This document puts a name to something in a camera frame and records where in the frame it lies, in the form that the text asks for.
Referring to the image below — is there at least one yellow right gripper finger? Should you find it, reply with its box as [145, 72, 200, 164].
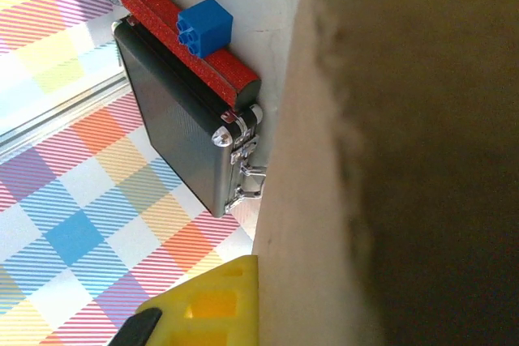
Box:
[107, 255, 260, 346]

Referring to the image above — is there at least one brown cardboard box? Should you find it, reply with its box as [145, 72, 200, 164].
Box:
[251, 0, 519, 346]

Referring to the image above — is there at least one black mat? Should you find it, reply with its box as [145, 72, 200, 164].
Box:
[112, 16, 268, 219]

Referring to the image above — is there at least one blue toy building block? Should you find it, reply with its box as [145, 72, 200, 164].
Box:
[177, 0, 235, 58]

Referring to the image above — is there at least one aluminium frame post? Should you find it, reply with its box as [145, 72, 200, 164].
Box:
[0, 72, 129, 152]

